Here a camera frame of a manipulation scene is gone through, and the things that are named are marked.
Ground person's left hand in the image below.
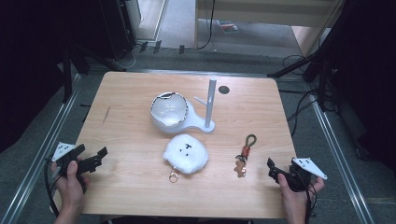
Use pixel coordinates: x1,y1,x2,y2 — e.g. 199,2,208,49
50,160,92,216

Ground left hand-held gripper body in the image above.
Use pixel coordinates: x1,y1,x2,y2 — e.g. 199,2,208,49
50,142,95,177

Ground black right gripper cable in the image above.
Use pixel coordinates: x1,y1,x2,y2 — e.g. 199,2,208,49
303,181,318,224

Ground black computer tower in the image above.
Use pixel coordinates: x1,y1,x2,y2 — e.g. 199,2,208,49
98,0,137,61

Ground black tripod legs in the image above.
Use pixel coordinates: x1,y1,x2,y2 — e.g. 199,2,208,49
266,50,332,110

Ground metal floor rail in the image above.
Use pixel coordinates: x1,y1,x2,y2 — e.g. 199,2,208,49
306,90,376,224
0,74,82,224

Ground white fluffy plush keychain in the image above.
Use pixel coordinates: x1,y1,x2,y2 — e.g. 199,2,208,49
162,133,209,184

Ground white key stand with bowl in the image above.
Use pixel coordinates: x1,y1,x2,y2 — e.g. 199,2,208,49
150,77,218,134

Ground black floor cables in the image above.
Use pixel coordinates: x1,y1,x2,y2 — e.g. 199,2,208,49
278,54,339,138

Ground light wooden furniture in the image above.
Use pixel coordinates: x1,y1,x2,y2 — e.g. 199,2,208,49
193,0,345,58

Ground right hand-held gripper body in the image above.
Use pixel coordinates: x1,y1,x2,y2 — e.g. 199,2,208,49
276,157,329,193

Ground black metal stand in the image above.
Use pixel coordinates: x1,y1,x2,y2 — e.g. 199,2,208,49
61,45,92,105

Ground booklet on floor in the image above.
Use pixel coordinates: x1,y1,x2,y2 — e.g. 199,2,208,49
217,20,240,35

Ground white floor cable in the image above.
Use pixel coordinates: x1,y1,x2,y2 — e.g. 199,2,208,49
111,43,143,70

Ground black hanging cable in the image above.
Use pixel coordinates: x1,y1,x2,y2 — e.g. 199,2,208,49
195,0,217,51

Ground person's right hand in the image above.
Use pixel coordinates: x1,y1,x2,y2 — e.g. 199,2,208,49
277,173,326,209

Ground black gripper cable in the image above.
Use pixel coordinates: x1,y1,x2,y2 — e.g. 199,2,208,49
303,181,318,224
44,157,62,217

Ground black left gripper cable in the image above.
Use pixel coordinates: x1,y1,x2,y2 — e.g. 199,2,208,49
44,157,62,217

